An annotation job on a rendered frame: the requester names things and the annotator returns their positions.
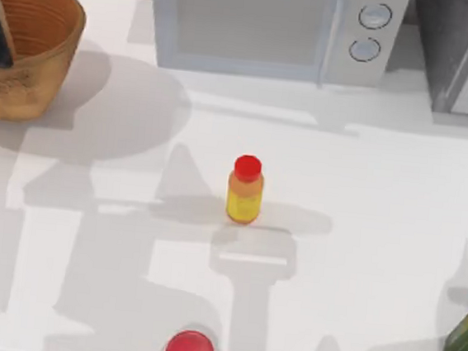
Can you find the pale microwave oven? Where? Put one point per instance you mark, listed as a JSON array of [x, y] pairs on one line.
[[273, 26]]

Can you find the round microwave knob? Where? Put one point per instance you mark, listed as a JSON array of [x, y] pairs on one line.
[[375, 15], [365, 49]]

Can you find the brown wicker basket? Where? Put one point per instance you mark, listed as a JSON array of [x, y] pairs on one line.
[[42, 61]]

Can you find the yellow bottle with red cap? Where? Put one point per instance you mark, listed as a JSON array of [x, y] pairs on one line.
[[244, 197]]

